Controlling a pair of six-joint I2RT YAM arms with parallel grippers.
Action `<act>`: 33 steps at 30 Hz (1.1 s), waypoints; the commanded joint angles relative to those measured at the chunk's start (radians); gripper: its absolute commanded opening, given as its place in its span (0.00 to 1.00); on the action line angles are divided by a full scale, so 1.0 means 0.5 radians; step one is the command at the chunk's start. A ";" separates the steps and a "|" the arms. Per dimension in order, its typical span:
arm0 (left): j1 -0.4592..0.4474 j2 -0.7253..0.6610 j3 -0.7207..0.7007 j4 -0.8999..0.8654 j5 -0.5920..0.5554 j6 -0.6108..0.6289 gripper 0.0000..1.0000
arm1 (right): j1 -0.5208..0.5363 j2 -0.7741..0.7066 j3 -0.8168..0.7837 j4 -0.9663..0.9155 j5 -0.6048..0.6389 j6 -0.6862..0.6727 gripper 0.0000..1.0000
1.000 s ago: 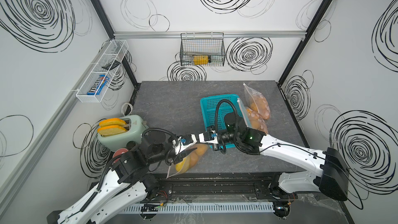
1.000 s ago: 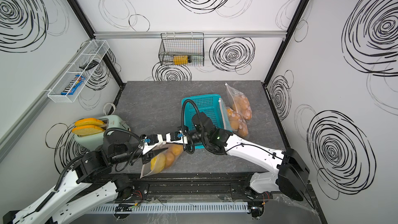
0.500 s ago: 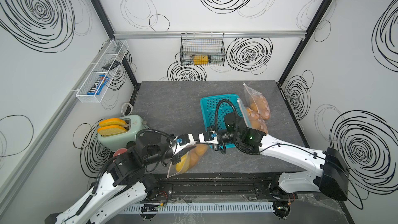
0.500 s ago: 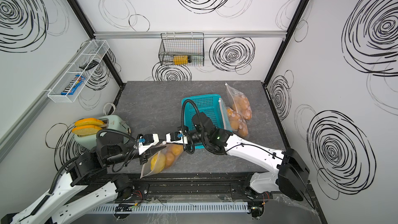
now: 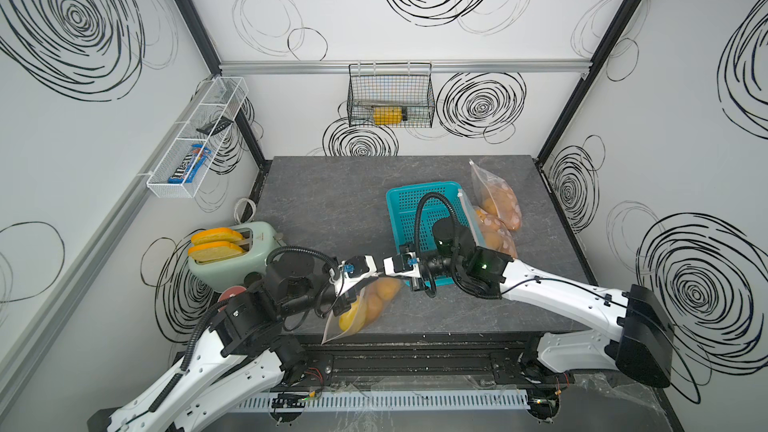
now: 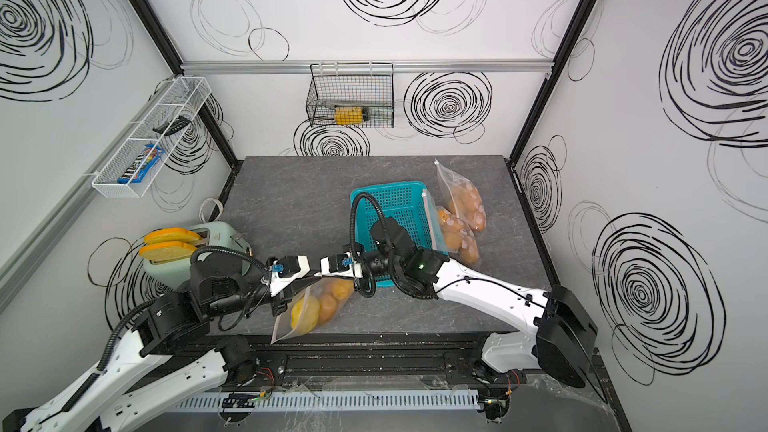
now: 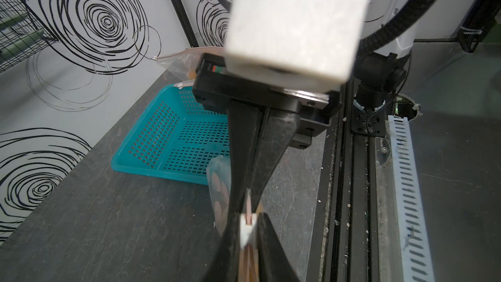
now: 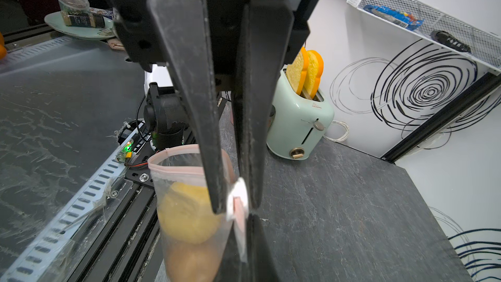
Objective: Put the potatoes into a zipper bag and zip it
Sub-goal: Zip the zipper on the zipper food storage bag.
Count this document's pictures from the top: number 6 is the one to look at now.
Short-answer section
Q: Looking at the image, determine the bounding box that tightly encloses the potato top right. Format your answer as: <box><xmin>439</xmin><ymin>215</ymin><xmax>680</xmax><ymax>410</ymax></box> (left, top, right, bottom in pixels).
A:
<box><xmin>330</xmin><ymin>279</ymin><xmax>355</xmax><ymax>302</ymax></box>

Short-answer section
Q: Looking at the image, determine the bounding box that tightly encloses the white wire shelf basket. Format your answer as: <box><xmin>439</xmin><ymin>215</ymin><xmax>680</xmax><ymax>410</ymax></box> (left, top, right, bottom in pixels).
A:
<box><xmin>91</xmin><ymin>76</ymin><xmax>211</xmax><ymax>199</ymax></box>

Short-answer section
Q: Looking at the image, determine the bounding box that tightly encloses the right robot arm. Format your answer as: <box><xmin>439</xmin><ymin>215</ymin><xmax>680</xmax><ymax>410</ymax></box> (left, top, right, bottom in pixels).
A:
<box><xmin>344</xmin><ymin>217</ymin><xmax>598</xmax><ymax>388</ymax></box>

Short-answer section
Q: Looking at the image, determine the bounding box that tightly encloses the toast slice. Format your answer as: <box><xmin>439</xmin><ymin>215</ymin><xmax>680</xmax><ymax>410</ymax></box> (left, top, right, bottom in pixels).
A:
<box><xmin>144</xmin><ymin>227</ymin><xmax>202</xmax><ymax>245</ymax></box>
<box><xmin>139</xmin><ymin>241</ymin><xmax>197</xmax><ymax>263</ymax></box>

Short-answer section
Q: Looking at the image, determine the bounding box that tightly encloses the potato bagged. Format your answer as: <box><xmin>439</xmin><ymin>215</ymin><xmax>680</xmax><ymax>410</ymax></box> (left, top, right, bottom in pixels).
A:
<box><xmin>437</xmin><ymin>207</ymin><xmax>480</xmax><ymax>266</ymax></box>
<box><xmin>451</xmin><ymin>182</ymin><xmax>487</xmax><ymax>231</ymax></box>

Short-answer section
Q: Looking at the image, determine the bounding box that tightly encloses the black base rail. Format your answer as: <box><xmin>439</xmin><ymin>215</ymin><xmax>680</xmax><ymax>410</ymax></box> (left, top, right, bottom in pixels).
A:
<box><xmin>161</xmin><ymin>332</ymin><xmax>607</xmax><ymax>388</ymax></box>

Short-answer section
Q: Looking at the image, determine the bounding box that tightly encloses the mint green toaster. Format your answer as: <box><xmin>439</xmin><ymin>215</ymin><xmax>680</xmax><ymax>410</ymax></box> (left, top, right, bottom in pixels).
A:
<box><xmin>141</xmin><ymin>221</ymin><xmax>252</xmax><ymax>290</ymax></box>

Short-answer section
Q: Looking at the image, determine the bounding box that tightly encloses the white slotted cable duct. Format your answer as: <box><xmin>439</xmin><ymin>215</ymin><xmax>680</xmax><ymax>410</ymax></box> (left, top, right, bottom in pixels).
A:
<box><xmin>170</xmin><ymin>389</ymin><xmax>481</xmax><ymax>414</ymax></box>

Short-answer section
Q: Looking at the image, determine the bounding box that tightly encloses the yellow item in basket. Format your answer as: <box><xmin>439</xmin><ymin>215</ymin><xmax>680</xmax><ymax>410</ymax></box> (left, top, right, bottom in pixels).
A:
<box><xmin>333</xmin><ymin>106</ymin><xmax>367</xmax><ymax>126</ymax></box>

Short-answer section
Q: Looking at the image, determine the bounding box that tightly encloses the white toaster cable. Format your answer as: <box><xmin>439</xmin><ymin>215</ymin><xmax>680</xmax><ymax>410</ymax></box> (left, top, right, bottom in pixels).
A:
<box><xmin>199</xmin><ymin>197</ymin><xmax>224</xmax><ymax>224</ymax></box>

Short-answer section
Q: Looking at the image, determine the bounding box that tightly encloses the upper toast slice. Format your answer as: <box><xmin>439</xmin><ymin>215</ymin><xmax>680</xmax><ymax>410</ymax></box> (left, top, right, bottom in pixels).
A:
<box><xmin>144</xmin><ymin>227</ymin><xmax>202</xmax><ymax>245</ymax></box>

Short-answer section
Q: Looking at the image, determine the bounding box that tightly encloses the blue candy packet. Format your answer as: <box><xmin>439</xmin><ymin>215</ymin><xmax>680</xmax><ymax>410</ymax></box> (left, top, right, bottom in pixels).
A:
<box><xmin>117</xmin><ymin>144</ymin><xmax>165</xmax><ymax>184</ymax></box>

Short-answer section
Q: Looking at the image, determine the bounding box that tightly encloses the teal plastic basket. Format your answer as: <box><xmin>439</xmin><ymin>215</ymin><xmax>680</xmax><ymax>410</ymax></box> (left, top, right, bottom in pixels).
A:
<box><xmin>348</xmin><ymin>182</ymin><xmax>433</xmax><ymax>298</ymax></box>

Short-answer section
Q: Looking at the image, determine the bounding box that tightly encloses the clear zipper bag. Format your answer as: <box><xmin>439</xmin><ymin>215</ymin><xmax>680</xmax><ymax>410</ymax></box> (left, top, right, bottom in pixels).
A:
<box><xmin>271</xmin><ymin>278</ymin><xmax>355</xmax><ymax>344</ymax></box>
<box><xmin>422</xmin><ymin>189</ymin><xmax>480</xmax><ymax>267</ymax></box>
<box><xmin>434</xmin><ymin>160</ymin><xmax>487</xmax><ymax>232</ymax></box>

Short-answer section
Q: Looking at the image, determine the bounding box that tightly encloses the black remote control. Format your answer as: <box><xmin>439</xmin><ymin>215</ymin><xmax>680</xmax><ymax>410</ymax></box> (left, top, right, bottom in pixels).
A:
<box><xmin>153</xmin><ymin>116</ymin><xmax>191</xmax><ymax>137</ymax></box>

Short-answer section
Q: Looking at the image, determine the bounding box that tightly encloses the potato bottom left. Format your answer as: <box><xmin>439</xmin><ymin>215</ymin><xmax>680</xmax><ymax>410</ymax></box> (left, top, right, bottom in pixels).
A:
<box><xmin>318</xmin><ymin>293</ymin><xmax>339</xmax><ymax>325</ymax></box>

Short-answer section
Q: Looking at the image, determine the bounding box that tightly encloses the black wire wall basket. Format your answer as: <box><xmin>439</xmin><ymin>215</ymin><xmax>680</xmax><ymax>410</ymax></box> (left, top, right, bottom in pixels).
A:
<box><xmin>305</xmin><ymin>61</ymin><xmax>395</xmax><ymax>128</ymax></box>

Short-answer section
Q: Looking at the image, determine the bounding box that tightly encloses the lower toast slice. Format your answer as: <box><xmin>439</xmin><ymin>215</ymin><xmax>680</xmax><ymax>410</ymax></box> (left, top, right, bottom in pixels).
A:
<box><xmin>139</xmin><ymin>241</ymin><xmax>197</xmax><ymax>263</ymax></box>

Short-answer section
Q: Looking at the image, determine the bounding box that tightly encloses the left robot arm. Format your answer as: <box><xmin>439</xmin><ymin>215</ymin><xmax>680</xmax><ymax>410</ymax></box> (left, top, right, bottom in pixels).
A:
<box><xmin>1</xmin><ymin>246</ymin><xmax>309</xmax><ymax>431</ymax></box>

